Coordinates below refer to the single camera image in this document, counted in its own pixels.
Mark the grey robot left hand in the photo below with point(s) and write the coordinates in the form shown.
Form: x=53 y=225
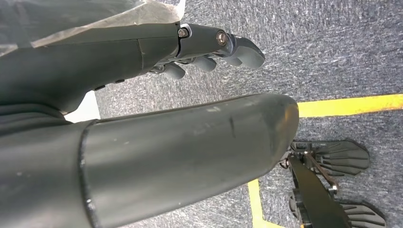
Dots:
x=173 y=157

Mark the black robot foot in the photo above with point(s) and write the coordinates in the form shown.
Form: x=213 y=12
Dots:
x=362 y=215
x=346 y=157

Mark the yellow floor tape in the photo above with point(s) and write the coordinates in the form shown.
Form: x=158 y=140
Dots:
x=346 y=105

